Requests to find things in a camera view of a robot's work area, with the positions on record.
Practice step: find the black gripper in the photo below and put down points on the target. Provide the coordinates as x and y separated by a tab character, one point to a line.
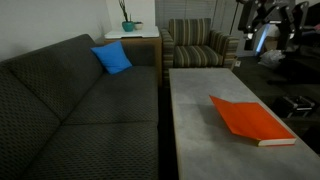
274	9

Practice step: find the small grey plant pot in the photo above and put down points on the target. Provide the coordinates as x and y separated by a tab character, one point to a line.
138	25

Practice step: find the dark grey patterned sofa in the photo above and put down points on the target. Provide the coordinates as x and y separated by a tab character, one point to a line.
83	110

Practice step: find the orange hardcover book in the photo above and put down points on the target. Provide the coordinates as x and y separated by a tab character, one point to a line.
253	121

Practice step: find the wooden side table white top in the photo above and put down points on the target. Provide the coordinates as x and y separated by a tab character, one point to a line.
140	42

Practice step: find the brown cardboard box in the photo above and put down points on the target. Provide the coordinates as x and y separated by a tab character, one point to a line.
270	43

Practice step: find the blue throw pillow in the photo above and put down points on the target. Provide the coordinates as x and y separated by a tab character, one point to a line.
112	57

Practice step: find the teal pot with plant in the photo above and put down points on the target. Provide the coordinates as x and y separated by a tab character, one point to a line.
127	26

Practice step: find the striped upholstered armchair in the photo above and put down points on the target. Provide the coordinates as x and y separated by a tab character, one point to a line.
195	53

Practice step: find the white plastic bag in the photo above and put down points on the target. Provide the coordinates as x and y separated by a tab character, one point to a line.
271	58

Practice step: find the black clutter pile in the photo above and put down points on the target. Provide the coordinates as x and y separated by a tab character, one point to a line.
300	68

